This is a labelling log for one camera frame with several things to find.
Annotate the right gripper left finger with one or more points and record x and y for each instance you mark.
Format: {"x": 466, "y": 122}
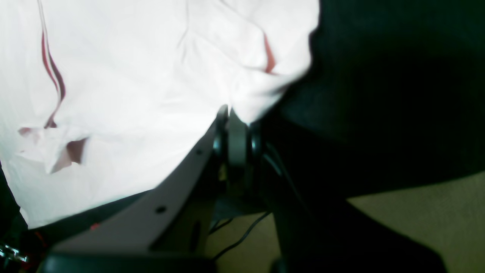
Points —
{"x": 165, "y": 231}

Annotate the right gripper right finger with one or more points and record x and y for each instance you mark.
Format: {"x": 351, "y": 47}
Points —
{"x": 305, "y": 181}

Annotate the pink T-shirt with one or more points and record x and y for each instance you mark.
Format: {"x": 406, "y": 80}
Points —
{"x": 102, "y": 99}

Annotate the black table cloth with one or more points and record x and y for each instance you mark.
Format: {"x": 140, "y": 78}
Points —
{"x": 400, "y": 83}

